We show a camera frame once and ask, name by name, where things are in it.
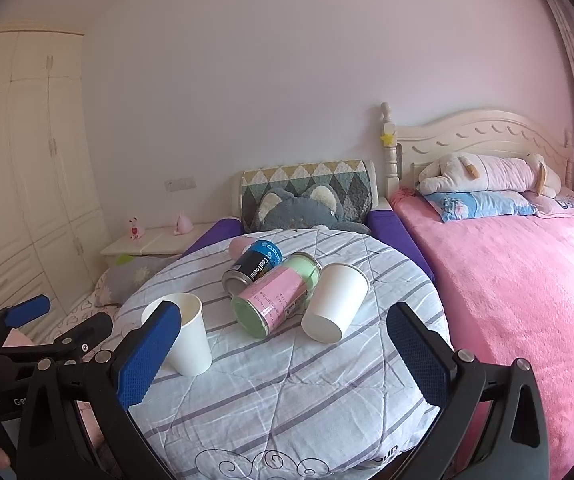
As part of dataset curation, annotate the green and pink can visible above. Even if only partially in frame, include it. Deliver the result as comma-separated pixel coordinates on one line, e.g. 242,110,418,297
231,251,324,339

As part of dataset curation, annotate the pink printed pillow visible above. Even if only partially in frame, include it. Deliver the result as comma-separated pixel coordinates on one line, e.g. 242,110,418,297
532,186,574,221

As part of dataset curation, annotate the cream wooden headboard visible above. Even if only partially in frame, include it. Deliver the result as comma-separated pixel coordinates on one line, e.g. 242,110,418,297
379,102,574,197

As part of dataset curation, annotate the pink and white plush toy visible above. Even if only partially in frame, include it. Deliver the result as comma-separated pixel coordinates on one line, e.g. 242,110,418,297
417,152,562,198

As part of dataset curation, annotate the blue and black can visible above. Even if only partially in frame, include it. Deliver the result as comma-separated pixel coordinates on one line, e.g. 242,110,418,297
222,240,284,297

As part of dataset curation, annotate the grey flower pillow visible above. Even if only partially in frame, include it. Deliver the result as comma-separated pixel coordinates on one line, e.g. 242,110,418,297
94,255,182,307

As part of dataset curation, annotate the cream nightstand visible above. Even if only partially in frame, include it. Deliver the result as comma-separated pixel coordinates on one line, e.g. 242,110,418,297
99,222,218,268

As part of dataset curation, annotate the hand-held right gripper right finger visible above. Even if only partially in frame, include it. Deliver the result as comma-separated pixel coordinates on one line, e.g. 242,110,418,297
386,302,550,480

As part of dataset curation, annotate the heart print bed sheet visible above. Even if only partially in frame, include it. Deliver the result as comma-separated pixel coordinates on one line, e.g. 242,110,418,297
27,280,128,346

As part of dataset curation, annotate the blue printed pillow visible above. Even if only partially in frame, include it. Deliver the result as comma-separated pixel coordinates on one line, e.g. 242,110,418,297
424,191,540,223

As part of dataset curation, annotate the white paper cup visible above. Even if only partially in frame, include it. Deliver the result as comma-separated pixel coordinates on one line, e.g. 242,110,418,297
141,292,214,377
301,262,370,344

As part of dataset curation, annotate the white grey striped quilt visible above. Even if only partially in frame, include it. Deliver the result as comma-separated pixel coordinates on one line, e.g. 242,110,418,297
112,227,455,480

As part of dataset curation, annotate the small pink round object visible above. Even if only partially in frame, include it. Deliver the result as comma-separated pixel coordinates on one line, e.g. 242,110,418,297
229,236,254,260

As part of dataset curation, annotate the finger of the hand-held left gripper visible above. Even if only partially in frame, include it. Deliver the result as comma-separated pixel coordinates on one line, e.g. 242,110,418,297
0,294,52,350
0,312,114,363

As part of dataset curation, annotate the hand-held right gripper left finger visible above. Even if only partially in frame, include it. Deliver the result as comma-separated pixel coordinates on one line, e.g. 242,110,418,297
17,301,184,480

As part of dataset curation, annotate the grey plush toy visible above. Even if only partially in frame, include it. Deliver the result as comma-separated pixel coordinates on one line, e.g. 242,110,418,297
251,185,372,236

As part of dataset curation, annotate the cream wardrobe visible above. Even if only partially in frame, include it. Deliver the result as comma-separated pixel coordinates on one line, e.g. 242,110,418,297
0,22,112,322

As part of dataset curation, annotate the purple bed bumper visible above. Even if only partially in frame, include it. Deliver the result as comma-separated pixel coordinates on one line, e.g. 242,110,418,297
367,208,436,283
183,217,242,257

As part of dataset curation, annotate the diamond patchwork headboard cover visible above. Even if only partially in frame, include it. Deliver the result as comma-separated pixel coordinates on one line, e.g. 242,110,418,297
239,160,378,233

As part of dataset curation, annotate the pink bed with headboard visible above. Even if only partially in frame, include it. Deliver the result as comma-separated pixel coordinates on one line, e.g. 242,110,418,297
391,187,574,480

